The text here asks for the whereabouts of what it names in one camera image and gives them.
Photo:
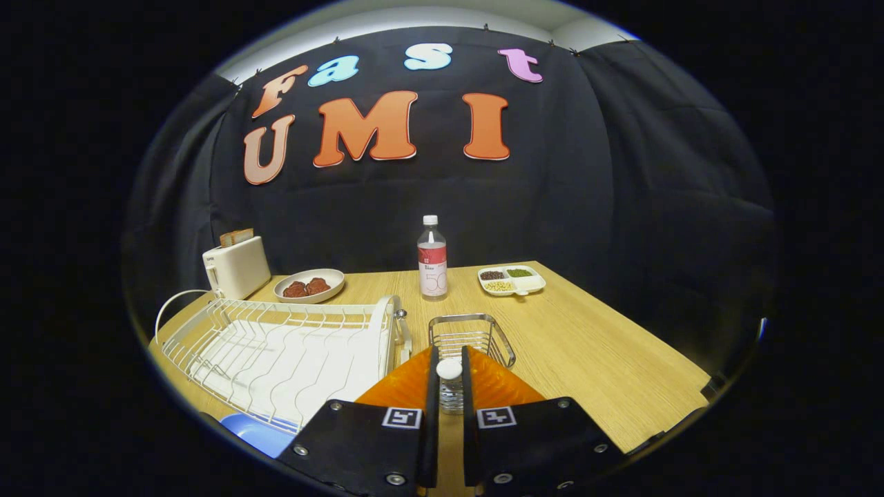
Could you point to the white toaster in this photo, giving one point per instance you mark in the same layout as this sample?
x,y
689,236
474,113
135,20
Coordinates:
x,y
238,269

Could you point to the blue plate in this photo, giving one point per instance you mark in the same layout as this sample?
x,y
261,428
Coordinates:
x,y
255,433

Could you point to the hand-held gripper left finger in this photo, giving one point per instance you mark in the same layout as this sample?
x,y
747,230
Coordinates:
x,y
433,428

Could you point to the brown meat piece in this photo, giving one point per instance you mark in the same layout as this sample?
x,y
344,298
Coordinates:
x,y
318,286
295,290

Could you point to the black backdrop cloth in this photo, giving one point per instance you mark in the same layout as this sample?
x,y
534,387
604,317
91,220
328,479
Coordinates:
x,y
442,200

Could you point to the toast slices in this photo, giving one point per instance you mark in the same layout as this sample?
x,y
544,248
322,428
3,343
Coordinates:
x,y
237,237

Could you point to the beige round plate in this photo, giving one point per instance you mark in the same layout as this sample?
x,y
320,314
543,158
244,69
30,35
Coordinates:
x,y
333,277

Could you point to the yellow beans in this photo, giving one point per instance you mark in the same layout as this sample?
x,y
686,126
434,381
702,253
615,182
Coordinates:
x,y
499,286

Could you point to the dark red beans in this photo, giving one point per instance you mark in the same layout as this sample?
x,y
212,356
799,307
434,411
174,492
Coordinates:
x,y
492,275

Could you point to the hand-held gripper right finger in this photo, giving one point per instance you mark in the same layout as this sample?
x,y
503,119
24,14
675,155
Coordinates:
x,y
468,428

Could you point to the silver spoon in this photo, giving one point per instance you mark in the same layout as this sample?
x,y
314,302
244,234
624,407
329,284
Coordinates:
x,y
449,369

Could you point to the white divided dish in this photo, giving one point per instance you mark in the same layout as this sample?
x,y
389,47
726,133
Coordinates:
x,y
536,282

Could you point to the green beans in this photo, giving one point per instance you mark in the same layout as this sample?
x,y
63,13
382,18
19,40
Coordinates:
x,y
519,273

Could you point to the clear water bottle red label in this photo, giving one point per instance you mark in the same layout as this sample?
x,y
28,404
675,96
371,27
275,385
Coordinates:
x,y
433,269

